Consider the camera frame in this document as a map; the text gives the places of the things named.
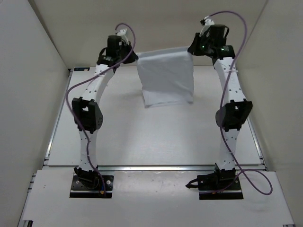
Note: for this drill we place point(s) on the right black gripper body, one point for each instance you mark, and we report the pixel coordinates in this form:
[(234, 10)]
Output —
[(204, 44)]

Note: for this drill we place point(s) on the white skirt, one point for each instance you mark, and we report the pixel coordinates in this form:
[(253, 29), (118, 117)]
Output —
[(167, 77)]

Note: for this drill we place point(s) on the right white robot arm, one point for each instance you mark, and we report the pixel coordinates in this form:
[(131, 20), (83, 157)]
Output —
[(234, 107)]

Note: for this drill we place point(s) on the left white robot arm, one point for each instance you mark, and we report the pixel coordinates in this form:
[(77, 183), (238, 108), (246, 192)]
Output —
[(87, 113)]

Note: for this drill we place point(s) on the left corner label sticker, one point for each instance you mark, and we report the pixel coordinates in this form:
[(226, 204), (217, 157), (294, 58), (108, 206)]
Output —
[(81, 69)]

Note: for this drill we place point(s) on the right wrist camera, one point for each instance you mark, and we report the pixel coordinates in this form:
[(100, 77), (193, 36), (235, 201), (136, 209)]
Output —
[(206, 23)]

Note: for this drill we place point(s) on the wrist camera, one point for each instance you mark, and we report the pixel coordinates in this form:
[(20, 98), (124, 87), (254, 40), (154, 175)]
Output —
[(206, 23), (123, 33)]

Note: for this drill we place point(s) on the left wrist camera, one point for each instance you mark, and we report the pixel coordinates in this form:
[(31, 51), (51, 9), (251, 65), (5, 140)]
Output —
[(123, 33)]

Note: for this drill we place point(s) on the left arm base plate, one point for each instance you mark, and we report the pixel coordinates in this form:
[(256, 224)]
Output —
[(82, 189)]

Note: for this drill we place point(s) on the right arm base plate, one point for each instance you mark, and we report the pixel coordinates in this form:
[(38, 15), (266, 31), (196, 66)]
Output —
[(210, 188)]

